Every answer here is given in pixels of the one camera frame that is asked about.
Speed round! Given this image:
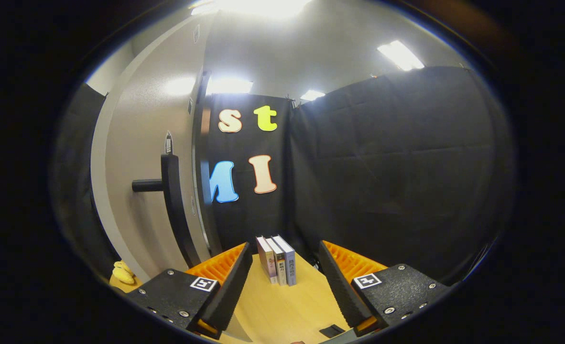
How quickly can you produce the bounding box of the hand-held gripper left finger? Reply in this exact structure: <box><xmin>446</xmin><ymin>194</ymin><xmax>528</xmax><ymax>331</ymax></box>
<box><xmin>125</xmin><ymin>241</ymin><xmax>253</xmax><ymax>340</ymax></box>

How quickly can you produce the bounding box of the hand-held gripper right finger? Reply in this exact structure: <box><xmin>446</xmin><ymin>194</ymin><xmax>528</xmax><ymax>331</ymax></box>
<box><xmin>318</xmin><ymin>240</ymin><xmax>455</xmax><ymax>337</ymax></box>

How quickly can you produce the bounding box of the black door handle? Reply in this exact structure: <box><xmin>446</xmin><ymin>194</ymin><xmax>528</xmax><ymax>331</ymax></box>
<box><xmin>132</xmin><ymin>154</ymin><xmax>202</xmax><ymax>268</ymax></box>

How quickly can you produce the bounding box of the beige cabinet door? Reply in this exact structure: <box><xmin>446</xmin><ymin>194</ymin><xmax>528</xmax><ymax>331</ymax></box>
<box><xmin>90</xmin><ymin>10</ymin><xmax>216</xmax><ymax>283</ymax></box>

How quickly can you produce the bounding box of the blue spine book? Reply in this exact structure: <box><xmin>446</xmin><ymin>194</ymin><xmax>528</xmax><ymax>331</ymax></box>
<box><xmin>272</xmin><ymin>235</ymin><xmax>296</xmax><ymax>287</ymax></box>

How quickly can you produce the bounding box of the white spine book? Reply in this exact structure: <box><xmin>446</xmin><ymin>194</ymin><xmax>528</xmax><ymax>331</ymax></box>
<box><xmin>265</xmin><ymin>237</ymin><xmax>288</xmax><ymax>286</ymax></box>

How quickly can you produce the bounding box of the yellow plush toy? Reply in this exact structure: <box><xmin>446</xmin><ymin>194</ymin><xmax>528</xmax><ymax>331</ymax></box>
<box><xmin>112</xmin><ymin>261</ymin><xmax>136</xmax><ymax>285</ymax></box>

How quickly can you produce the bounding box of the black backdrop cloth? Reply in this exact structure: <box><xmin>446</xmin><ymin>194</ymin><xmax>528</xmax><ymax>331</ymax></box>
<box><xmin>48</xmin><ymin>66</ymin><xmax>517</xmax><ymax>282</ymax></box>

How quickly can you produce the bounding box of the dark grey cabinet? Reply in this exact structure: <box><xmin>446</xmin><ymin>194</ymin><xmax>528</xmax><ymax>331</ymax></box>
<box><xmin>191</xmin><ymin>72</ymin><xmax>223</xmax><ymax>257</ymax></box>

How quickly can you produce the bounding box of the long ceiling light panel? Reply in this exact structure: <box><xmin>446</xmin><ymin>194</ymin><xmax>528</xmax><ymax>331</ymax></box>
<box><xmin>377</xmin><ymin>40</ymin><xmax>425</xmax><ymax>71</ymax></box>

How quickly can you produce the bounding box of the large ceiling light panel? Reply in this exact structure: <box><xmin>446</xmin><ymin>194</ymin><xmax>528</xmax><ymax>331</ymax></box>
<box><xmin>192</xmin><ymin>0</ymin><xmax>312</xmax><ymax>19</ymax></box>

